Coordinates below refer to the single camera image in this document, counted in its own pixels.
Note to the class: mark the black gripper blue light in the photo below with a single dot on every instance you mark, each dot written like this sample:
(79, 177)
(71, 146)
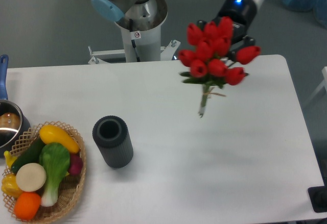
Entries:
(242, 14)

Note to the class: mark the woven wicker basket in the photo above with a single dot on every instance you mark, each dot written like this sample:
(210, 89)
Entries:
(70, 188)

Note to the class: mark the white furniture leg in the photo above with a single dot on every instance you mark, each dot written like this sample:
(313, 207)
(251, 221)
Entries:
(318, 92)

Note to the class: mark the dark grey ribbed vase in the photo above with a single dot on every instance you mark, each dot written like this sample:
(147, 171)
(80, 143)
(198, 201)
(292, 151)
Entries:
(111, 135)

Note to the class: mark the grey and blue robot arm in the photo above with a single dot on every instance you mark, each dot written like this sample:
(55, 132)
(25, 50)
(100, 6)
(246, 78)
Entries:
(140, 23)

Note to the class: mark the dark green cucumber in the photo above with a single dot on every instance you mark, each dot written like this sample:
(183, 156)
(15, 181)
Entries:
(30, 155)

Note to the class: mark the red tulip bouquet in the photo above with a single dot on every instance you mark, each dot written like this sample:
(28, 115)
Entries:
(211, 62)

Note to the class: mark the yellow banana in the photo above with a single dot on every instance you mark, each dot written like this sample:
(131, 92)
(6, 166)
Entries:
(9, 158)

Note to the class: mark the green bok choy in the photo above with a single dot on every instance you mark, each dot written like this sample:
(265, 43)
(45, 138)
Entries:
(55, 159)

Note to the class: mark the cream round slice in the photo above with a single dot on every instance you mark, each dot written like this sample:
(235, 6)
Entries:
(31, 177)

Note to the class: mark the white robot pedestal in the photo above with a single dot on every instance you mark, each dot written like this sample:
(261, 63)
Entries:
(139, 46)

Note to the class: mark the yellow bell pepper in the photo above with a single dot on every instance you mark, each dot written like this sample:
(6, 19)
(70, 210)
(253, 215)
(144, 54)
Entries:
(10, 186)

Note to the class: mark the yellow squash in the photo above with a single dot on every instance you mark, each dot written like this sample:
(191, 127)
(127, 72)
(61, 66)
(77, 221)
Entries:
(54, 134)

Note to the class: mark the orange fruit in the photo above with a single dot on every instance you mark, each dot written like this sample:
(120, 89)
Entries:
(27, 205)

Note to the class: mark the black device at table edge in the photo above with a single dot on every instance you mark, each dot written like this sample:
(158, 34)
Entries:
(318, 198)

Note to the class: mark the blue handled saucepan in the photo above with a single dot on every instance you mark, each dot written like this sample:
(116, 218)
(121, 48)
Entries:
(13, 121)

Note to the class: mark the purple radish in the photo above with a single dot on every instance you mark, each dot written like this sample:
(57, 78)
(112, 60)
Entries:
(76, 165)

